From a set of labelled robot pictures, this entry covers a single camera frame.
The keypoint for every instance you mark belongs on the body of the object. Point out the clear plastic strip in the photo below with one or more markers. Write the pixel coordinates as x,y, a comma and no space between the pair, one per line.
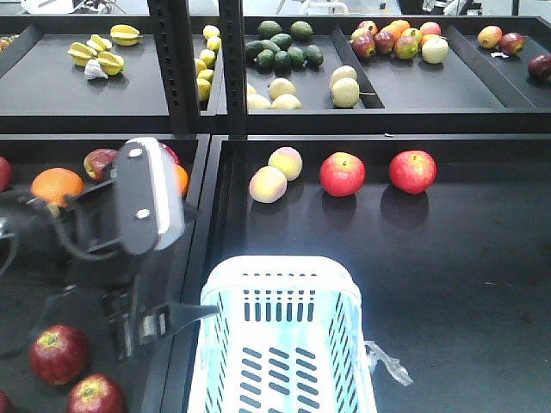
393,365

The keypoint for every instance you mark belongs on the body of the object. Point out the black wooden produce stand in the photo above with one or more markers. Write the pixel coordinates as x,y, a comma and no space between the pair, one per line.
455,281

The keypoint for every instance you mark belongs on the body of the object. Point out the orange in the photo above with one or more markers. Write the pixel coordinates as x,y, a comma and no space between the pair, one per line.
55,185
182,179

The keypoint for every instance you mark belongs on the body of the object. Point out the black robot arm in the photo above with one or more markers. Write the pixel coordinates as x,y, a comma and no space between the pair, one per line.
36,247

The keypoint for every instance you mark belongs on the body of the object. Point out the light blue plastic basket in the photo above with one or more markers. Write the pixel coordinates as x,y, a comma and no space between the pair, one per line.
287,337

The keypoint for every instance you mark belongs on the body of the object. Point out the dark red apple bottom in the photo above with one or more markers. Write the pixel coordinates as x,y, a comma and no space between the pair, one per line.
96,393

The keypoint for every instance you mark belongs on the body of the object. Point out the dark red apple back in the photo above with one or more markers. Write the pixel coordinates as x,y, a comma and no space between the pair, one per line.
97,161

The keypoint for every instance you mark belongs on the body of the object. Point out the orange right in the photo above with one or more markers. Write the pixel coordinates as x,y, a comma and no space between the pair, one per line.
182,179

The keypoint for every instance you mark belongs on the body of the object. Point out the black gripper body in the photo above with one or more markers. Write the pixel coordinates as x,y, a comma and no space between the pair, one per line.
136,287

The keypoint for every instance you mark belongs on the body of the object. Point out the white garlic bulb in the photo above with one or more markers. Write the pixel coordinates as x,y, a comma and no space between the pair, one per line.
93,70

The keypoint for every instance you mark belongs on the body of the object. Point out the red bell pepper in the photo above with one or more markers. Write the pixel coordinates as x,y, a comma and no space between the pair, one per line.
174,157

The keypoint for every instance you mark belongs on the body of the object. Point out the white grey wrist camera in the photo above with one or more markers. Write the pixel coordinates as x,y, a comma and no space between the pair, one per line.
148,201

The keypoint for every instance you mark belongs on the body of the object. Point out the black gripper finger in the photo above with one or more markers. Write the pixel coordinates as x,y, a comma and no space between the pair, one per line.
185,314

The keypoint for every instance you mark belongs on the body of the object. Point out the orange left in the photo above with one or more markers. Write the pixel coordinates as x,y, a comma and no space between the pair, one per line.
55,185

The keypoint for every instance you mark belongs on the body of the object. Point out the red apple right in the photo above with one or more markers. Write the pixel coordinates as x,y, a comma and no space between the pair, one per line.
413,171

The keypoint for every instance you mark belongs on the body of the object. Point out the pale peach back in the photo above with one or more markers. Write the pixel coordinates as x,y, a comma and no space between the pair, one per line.
288,160

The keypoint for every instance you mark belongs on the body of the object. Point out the pale peach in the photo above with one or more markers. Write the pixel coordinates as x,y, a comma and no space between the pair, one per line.
288,160
268,185

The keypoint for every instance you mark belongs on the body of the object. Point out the dark red apple front left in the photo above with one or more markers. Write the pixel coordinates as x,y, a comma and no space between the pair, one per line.
59,354

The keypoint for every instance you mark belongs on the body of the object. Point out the pale peach front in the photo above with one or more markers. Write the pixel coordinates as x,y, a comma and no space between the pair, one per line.
268,185

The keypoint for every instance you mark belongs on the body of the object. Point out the red apple middle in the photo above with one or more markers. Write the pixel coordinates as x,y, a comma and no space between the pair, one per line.
342,174

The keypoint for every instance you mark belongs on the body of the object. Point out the yellow starfruit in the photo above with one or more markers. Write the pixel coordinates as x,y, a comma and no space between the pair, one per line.
125,35

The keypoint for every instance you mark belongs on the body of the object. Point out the dark red apple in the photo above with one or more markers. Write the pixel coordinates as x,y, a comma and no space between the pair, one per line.
96,393
59,354
97,161

